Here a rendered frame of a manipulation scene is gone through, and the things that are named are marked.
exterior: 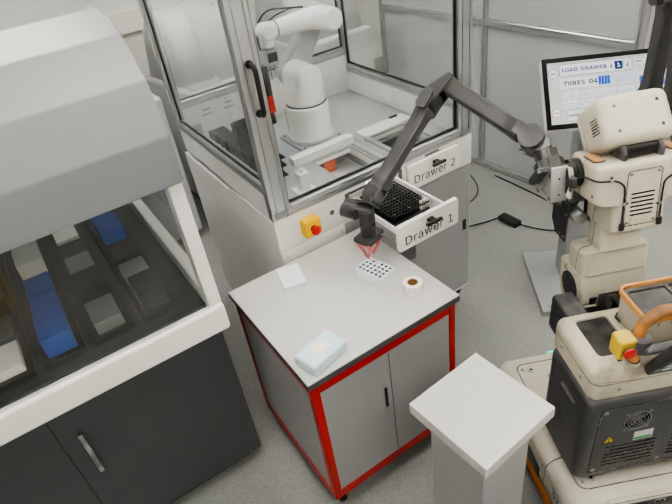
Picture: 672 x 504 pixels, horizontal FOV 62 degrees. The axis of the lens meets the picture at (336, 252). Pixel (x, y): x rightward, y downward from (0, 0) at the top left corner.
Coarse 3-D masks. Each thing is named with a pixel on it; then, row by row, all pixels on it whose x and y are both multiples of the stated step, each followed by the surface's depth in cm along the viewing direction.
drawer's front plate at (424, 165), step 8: (456, 144) 245; (440, 152) 241; (448, 152) 243; (456, 152) 246; (424, 160) 237; (432, 160) 240; (448, 160) 245; (456, 160) 248; (408, 168) 234; (416, 168) 236; (424, 168) 239; (432, 168) 242; (448, 168) 248; (408, 176) 236; (416, 176) 239; (424, 176) 241; (432, 176) 244; (416, 184) 241
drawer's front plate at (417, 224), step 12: (444, 204) 208; (456, 204) 211; (420, 216) 203; (444, 216) 210; (456, 216) 214; (396, 228) 200; (408, 228) 202; (420, 228) 205; (432, 228) 209; (444, 228) 213; (396, 240) 203; (408, 240) 205; (420, 240) 208
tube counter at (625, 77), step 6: (624, 72) 235; (630, 72) 234; (588, 78) 236; (594, 78) 236; (600, 78) 236; (606, 78) 235; (612, 78) 235; (618, 78) 235; (624, 78) 234; (630, 78) 234; (594, 84) 236; (600, 84) 236; (606, 84) 235
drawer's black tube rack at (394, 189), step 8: (392, 184) 230; (392, 192) 225; (400, 192) 224; (408, 192) 223; (384, 200) 221; (392, 200) 220; (400, 200) 220; (408, 200) 218; (416, 200) 218; (384, 208) 217; (392, 208) 215; (400, 208) 214; (416, 208) 218; (384, 216) 217; (400, 216) 216; (408, 216) 214; (392, 224) 212
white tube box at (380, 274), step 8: (360, 264) 206; (368, 264) 206; (376, 264) 205; (384, 264) 204; (360, 272) 204; (368, 272) 202; (376, 272) 201; (384, 272) 201; (392, 272) 202; (368, 280) 203; (376, 280) 200; (384, 280) 200
